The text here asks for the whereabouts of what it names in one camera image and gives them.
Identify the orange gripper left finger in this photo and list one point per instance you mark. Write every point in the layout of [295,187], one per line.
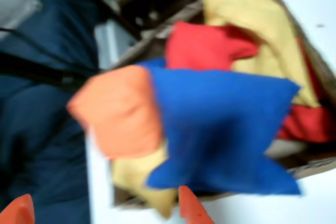
[21,211]

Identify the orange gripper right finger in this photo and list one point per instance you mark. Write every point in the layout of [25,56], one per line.
[191,208]

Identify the blue bean bag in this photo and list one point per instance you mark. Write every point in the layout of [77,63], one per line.
[223,119]

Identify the square yellow bean bag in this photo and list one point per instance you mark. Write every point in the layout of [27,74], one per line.
[136,174]

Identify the large orange bean bag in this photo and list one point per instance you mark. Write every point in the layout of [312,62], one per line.
[118,113]

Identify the cardboard box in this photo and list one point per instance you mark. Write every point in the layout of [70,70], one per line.
[312,167]

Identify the dark red bean bag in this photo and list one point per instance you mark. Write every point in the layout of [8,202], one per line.
[307,124]

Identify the bright red bean bag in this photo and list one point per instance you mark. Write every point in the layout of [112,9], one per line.
[204,48]

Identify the long yellow bean bag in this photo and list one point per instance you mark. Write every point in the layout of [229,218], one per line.
[249,11]

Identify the person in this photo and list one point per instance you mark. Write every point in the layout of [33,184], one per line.
[39,142]

